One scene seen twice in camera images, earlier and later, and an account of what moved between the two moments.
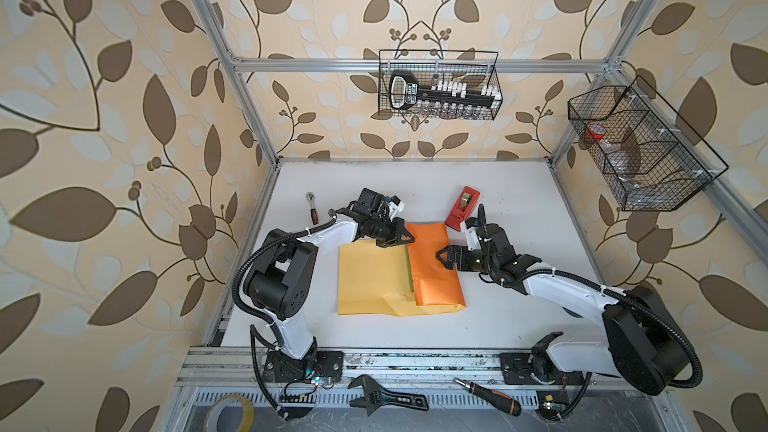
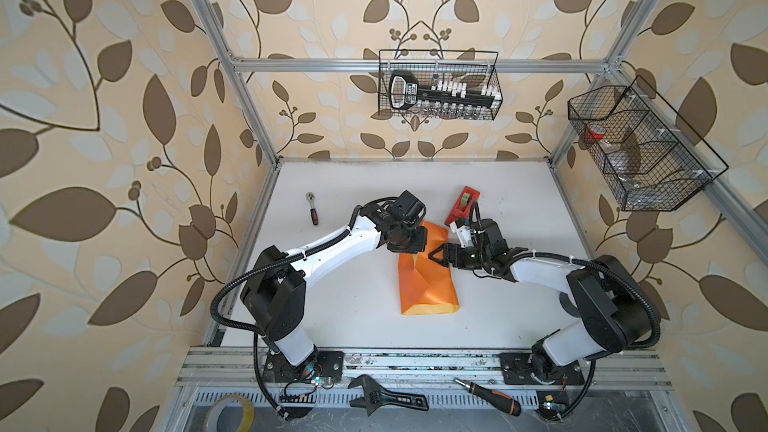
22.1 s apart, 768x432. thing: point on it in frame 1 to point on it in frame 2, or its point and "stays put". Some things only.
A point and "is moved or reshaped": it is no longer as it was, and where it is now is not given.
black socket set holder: (405, 92) stays put
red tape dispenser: (463, 208) stays put
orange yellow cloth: (375, 280) is moved or reshaped
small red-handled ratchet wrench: (314, 215) stays put
